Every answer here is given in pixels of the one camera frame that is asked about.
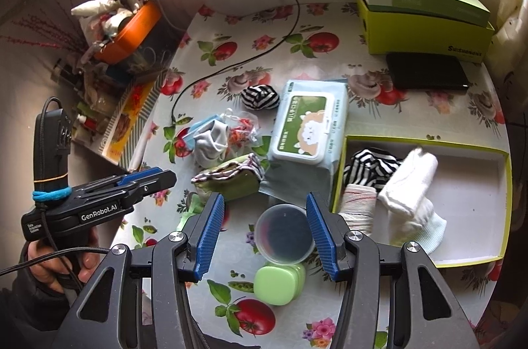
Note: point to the lime green cardboard box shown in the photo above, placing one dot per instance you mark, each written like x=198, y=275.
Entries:
x=404, y=39

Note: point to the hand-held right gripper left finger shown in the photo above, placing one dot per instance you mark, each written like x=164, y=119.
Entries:
x=210, y=233

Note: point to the small striped sock ball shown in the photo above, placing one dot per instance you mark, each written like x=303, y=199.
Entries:
x=260, y=97

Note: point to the clear round plastic container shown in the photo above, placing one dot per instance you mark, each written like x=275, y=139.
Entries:
x=284, y=233

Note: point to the white mint sock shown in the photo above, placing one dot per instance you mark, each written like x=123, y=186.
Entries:
x=420, y=233

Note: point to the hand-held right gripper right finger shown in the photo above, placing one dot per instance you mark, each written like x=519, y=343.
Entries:
x=321, y=237

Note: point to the person's left hand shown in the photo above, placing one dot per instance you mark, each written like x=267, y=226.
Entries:
x=41, y=262

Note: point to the black white striped cloth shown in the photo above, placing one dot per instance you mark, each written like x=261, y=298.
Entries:
x=371, y=167

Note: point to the clear bag with red contents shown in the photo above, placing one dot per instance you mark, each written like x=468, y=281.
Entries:
x=241, y=134

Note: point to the orange plastic tray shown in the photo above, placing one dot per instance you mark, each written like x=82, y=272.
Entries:
x=136, y=27

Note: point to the blue face mask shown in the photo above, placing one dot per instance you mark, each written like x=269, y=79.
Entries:
x=190, y=140

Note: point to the blue elastic band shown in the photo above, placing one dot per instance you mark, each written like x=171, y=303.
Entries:
x=49, y=195

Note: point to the red white striped roll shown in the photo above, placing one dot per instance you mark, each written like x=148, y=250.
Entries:
x=358, y=208

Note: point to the light green plastic case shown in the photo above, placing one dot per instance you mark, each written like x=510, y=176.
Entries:
x=276, y=285

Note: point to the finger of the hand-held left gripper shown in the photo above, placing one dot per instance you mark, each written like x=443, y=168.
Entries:
x=161, y=184
x=136, y=175

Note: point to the pile of household clutter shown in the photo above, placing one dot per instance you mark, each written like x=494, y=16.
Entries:
x=99, y=8

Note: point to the floral fruit print tablecloth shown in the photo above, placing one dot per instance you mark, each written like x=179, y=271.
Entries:
x=247, y=52

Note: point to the cream curtain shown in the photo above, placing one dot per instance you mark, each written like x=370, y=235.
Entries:
x=511, y=43

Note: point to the person's left forearm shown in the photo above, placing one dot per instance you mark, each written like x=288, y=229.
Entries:
x=29, y=312

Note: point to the grey blue cloth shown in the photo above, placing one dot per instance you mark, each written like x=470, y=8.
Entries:
x=288, y=179

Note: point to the yellow printed food box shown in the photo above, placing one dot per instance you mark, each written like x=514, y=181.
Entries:
x=123, y=122

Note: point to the wet wipes pack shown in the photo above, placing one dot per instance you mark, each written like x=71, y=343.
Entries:
x=309, y=122

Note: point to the white towel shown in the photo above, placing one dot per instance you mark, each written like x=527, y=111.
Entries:
x=412, y=179

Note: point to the white tray with lime rim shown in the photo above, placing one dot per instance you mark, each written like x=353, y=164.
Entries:
x=466, y=208

